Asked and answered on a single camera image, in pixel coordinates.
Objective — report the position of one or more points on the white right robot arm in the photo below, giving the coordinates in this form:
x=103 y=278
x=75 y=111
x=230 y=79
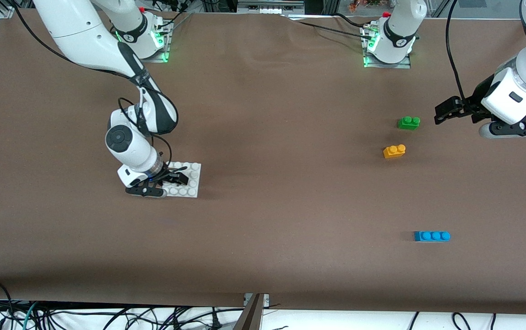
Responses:
x=84 y=32

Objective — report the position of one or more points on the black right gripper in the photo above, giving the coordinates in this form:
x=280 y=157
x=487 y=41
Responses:
x=166 y=174

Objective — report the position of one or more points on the brown table cover sheet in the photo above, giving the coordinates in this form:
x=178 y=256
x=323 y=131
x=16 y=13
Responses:
x=226 y=238

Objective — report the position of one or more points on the blue three-stud block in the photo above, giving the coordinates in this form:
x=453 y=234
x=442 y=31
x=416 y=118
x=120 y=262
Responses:
x=430 y=236

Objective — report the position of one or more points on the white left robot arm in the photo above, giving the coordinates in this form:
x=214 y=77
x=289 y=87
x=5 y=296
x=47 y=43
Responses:
x=400 y=36

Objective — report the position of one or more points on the orange object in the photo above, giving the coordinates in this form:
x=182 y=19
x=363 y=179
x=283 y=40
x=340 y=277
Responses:
x=364 y=4

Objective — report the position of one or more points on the white studded base plate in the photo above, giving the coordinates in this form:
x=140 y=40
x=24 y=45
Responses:
x=192 y=181

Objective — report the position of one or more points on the yellow two-stud block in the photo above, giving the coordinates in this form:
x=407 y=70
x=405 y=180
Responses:
x=393 y=152

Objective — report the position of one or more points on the aluminium frame corner piece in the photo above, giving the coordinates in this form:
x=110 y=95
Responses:
x=5 y=11

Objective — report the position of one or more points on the green two-stud block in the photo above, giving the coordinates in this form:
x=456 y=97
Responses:
x=408 y=123

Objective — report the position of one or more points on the grey metal rail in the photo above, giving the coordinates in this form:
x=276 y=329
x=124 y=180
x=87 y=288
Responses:
x=267 y=5

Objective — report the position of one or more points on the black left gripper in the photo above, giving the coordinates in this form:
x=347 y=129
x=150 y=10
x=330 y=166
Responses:
x=473 y=104

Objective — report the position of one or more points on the grey metal bracket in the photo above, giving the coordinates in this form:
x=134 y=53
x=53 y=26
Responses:
x=251 y=316

